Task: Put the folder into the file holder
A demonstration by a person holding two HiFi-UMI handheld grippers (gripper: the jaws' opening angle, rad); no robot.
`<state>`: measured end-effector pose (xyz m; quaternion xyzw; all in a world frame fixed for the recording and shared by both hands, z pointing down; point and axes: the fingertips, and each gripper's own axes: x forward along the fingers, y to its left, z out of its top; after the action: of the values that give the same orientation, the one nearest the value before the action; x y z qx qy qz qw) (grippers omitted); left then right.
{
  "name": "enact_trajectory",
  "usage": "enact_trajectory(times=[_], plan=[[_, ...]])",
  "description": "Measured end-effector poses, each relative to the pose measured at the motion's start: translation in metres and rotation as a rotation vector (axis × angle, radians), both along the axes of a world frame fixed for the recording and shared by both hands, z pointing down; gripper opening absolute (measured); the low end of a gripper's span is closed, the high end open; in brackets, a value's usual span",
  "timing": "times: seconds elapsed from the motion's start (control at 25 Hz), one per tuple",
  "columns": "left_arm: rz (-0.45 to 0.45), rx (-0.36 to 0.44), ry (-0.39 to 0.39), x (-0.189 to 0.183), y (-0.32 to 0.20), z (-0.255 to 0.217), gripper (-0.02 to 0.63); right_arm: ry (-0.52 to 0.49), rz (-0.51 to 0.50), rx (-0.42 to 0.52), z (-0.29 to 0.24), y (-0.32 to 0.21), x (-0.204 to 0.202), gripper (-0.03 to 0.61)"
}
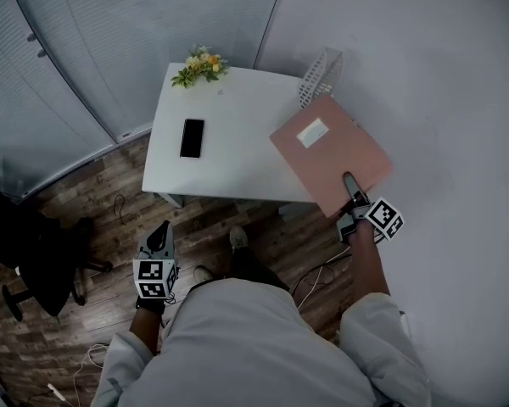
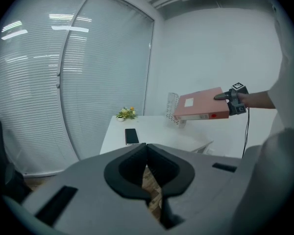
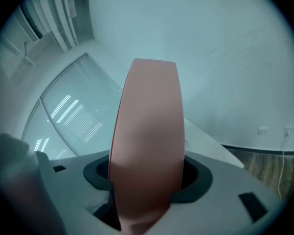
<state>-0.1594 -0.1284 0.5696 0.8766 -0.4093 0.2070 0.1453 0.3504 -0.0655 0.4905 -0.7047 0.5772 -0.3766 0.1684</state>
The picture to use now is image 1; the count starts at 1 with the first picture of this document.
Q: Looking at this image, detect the white table leg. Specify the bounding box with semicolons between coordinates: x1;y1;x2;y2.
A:
155;192;187;209

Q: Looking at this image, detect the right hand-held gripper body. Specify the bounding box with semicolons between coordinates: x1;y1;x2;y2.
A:
336;196;406;245

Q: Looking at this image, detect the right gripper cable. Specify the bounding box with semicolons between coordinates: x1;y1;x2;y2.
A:
288;243;353;296

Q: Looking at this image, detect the person's left shoe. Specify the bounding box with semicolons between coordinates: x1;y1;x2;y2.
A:
193;265;215;287

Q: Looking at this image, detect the person's white shirt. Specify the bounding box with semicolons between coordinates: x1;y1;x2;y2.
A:
88;277;432;407

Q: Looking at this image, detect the pink file box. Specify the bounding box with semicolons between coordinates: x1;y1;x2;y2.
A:
269;94;394;220

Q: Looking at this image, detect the white charger cable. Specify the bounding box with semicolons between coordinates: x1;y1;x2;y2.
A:
296;265;326;309

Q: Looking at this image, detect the black wristband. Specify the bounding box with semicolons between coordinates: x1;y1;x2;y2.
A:
135;297;167;314

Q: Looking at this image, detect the person's right leg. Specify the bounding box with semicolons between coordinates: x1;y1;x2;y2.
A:
228;246;292;294

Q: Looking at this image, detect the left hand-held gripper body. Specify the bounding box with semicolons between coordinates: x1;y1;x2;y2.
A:
132;220;182;300

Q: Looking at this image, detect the black smartphone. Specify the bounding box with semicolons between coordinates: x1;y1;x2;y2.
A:
179;118;206;159

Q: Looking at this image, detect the long white floor cable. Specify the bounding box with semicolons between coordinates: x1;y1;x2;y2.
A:
71;342;111;407

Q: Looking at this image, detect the person's right forearm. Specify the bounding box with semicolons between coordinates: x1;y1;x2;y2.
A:
348;220;390;326

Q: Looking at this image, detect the white mesh file holder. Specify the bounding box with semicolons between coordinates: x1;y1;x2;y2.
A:
296;47;344;109

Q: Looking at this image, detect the artificial flower bouquet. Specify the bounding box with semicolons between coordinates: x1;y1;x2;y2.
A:
171;43;231;89

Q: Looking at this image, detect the person's shoe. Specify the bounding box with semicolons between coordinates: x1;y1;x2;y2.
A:
228;226;249;254
193;265;215;287

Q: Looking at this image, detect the black looped floor cable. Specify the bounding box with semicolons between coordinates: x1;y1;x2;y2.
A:
113;193;129;225

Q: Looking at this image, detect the person's right shoe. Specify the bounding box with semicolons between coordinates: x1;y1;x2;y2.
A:
228;226;249;254

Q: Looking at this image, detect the person's left forearm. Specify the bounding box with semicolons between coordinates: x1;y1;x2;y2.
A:
129;309;165;355

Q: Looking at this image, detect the black office chair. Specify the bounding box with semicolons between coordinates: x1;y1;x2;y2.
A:
0;171;114;317

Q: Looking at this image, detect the white stick-shaped plug bar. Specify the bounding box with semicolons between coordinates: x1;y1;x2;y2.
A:
46;382;69;402

